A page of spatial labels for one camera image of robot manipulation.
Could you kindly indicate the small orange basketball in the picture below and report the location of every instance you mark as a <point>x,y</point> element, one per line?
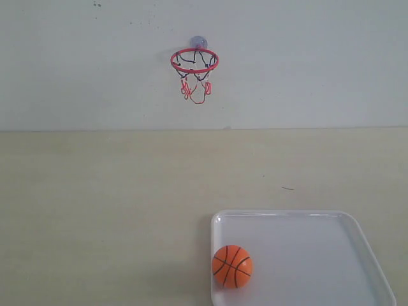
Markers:
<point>232,267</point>

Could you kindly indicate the clear suction cup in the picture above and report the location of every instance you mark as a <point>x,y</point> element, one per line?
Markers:
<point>198,42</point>

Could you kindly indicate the red mini basketball hoop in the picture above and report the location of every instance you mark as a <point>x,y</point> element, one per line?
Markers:
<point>194,67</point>

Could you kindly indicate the white plastic tray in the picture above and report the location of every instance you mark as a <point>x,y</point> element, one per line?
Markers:
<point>300,257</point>

